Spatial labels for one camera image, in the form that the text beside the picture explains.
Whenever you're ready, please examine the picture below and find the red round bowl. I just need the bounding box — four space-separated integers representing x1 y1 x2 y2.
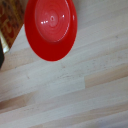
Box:
23 0 79 63

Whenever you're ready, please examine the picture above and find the patterned yellow red box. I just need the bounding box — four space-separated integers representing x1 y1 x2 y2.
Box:
0 0 28 52

